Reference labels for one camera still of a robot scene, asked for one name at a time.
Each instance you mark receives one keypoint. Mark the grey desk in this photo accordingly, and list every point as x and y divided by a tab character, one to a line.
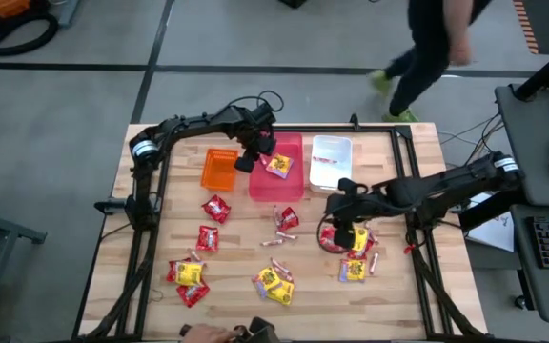
548	290
532	143

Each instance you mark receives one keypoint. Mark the orange mesh basket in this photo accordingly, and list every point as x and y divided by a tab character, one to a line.
217	174

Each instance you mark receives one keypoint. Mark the black stand pole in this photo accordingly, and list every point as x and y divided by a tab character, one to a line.
548	71

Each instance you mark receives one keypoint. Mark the pink plastic basket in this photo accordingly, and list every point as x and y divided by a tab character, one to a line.
274	190

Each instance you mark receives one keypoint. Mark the orange vacuum cleaner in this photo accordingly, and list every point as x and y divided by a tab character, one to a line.
3	7

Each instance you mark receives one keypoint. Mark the black frame knob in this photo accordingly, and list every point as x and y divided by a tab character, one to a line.
354	121

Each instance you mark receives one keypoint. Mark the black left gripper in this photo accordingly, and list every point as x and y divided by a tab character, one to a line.
248	131

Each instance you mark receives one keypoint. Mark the small red tag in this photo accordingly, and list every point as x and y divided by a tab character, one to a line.
408	248

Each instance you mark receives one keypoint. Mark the person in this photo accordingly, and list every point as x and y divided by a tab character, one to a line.
422	47

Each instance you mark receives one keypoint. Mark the white paper sheet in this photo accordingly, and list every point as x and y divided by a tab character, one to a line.
496	231

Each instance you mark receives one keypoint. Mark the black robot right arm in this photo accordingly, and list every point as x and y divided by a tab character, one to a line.
446	183

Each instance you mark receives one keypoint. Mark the white plastic basket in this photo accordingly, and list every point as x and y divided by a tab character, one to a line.
331	174

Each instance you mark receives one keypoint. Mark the person's hand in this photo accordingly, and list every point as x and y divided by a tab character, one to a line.
205	334

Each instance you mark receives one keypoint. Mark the black aluminium table frame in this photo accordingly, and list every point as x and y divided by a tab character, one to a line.
374	128

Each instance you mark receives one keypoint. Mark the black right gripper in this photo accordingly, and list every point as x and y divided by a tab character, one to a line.
351	207

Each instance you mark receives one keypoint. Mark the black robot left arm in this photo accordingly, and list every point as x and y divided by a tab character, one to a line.
193	125

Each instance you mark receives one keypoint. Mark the black side stand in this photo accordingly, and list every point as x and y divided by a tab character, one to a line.
7	227

